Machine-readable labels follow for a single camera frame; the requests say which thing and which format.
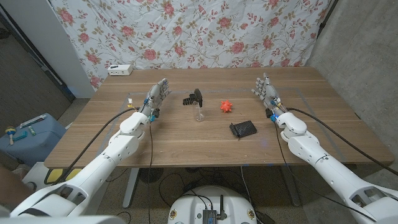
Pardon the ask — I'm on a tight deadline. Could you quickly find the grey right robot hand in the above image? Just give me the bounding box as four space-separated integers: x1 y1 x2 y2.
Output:
251 73 285 116

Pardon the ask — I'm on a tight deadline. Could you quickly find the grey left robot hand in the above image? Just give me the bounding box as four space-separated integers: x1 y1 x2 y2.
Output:
138 78 172 116

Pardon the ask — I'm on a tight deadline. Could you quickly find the clear plastic dispenser bottle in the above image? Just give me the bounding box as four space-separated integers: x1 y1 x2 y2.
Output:
192 101 206 123

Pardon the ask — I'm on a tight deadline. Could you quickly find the person's forearm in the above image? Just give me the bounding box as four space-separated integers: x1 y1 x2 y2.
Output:
0 164 34 208

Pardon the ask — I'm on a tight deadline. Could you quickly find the black ribbed card holder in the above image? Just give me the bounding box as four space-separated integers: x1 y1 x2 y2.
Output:
229 120 258 139

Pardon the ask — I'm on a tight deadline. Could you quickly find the orange spiky stress ball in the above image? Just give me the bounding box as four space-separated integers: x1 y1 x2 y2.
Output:
220 99 233 114

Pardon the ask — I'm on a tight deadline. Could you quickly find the white power strip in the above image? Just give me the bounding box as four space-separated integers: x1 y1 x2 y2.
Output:
107 64 134 77

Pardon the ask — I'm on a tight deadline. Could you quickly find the floral backdrop cloth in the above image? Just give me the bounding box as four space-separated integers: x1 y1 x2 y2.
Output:
49 0 332 90

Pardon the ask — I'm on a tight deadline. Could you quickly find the black round floor disc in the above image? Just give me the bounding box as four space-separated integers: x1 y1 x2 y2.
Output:
138 167 164 184

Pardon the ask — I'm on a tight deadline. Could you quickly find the white table leg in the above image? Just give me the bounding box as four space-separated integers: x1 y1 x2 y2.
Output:
122 167 140 209

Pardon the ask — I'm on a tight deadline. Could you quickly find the black backdrop stand pole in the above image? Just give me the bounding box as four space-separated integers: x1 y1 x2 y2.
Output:
317 0 340 38

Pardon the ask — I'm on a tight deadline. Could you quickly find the white robot torso base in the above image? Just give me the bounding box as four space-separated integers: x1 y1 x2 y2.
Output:
167 185 258 224

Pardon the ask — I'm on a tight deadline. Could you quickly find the black torso antenna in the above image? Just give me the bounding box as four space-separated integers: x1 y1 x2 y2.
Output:
217 195 227 220

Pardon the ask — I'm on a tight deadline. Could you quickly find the white grey flat bar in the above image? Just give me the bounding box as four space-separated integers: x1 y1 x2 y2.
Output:
19 114 47 129

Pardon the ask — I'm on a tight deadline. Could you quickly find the yellow black floor item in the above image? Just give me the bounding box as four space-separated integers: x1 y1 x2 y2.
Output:
43 167 82 185

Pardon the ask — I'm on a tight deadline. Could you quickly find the blue storage box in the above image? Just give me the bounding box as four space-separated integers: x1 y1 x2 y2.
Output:
0 113 67 167

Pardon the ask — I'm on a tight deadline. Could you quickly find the black torso electronics box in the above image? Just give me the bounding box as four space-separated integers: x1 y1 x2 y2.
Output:
202 208 218 224

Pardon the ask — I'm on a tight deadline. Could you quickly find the white floor container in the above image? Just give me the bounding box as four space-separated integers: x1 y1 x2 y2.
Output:
21 161 50 190

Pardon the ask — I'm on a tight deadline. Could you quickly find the yellow blue toy maraca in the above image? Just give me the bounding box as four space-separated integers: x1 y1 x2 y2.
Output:
4 126 17 146

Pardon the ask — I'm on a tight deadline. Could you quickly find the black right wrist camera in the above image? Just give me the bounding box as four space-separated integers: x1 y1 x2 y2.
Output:
265 107 278 123

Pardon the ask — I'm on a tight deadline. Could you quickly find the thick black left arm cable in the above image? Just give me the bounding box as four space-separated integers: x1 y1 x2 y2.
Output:
54 107 141 186

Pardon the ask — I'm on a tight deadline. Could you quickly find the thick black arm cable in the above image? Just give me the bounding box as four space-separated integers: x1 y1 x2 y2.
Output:
285 107 398 177
54 107 141 186

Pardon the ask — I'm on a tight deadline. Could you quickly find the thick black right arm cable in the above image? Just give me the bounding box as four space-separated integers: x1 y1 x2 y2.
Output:
285 107 398 177

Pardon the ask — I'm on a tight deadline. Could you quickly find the thin black right camera cable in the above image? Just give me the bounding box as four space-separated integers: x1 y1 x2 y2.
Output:
272 121 377 223

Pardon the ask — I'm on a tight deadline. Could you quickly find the thin black camera cable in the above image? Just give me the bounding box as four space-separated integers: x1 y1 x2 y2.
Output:
147 121 154 224
272 121 377 223

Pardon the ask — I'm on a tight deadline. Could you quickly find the thin black left camera cable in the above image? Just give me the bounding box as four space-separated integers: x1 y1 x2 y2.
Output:
147 121 154 224

